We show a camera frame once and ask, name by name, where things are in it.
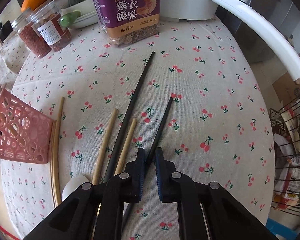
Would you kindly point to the pink perforated utensil basket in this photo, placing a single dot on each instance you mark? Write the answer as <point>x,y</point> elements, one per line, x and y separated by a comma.
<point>17,135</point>

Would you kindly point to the small green glossy knob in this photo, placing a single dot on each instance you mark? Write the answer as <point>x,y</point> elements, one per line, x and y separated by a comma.
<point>68,19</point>

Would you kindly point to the clear jar with white label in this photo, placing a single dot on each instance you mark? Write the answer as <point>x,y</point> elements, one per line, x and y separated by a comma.
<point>53,27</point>

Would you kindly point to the white ceramic bowl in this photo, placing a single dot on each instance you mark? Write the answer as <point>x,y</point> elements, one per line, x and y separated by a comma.
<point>87,17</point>

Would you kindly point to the orange fruit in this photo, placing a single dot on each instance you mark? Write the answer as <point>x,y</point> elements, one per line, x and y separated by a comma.
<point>33,1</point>

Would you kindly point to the clear jar of red berries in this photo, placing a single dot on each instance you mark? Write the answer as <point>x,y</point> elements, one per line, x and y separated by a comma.
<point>33,40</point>

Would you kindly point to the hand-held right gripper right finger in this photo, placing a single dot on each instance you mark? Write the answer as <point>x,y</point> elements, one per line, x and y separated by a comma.
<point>159,180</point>

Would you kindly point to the white plastic spoon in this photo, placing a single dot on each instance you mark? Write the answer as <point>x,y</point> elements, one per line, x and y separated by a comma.
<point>73,187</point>

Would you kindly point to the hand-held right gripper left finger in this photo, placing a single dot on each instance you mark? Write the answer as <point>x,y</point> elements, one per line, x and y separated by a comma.
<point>140,180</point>

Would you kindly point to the purple label nut jar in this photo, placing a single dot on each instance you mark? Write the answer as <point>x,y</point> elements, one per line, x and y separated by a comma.
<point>126,10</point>

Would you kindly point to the cherry print cloth cover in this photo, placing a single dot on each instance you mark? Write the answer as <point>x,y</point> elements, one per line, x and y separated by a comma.
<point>9,62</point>

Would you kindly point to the wooden chopstick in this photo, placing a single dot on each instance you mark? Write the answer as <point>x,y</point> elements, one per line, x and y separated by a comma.
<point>106,142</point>
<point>127,142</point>
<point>53,160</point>
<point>58,130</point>

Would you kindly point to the black chopstick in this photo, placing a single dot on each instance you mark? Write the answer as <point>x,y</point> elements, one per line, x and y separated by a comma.
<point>162,120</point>
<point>137,90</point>

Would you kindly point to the grey refrigerator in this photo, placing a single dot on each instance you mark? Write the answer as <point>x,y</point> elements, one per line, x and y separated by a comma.
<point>265,2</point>

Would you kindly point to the cardboard box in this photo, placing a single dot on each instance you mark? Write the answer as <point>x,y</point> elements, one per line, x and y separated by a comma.
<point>287,85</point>

